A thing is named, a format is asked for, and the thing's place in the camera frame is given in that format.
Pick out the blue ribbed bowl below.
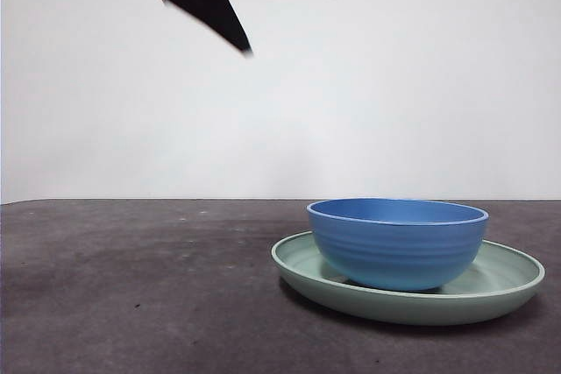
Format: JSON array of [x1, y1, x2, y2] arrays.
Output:
[[305, 197, 490, 292]]

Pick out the green round plate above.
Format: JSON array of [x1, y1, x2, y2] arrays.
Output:
[[270, 229, 546, 327]]

